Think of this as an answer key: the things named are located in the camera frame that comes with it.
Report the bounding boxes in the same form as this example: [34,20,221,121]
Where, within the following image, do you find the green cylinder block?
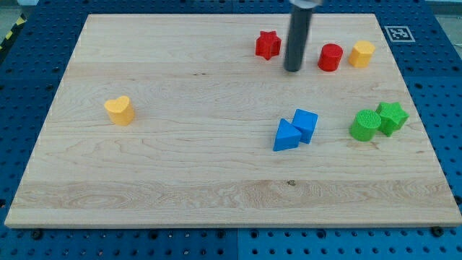
[349,110,382,142]

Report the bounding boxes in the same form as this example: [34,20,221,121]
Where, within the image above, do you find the white fiducial marker tag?
[384,25,415,43]

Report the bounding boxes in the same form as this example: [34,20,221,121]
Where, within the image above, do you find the red star block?
[255,30,282,60]

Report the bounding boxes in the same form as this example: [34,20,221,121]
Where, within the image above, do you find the yellow hexagon block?
[348,40,375,68]

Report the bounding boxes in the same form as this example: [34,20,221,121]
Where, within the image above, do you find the blue triangle block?
[273,118,302,152]

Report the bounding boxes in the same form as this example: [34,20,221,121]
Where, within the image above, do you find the red cylinder block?
[318,43,343,72]

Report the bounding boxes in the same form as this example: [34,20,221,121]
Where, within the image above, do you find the green star block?
[375,102,409,137]

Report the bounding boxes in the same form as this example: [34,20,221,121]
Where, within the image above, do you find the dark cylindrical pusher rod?
[284,0,323,72]

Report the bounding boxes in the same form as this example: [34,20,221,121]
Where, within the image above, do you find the yellow heart block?
[104,95,135,126]

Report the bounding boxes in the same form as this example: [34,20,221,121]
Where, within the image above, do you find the wooden board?
[5,14,461,229]

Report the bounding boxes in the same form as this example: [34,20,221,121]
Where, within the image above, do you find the blue cube block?
[292,109,318,144]

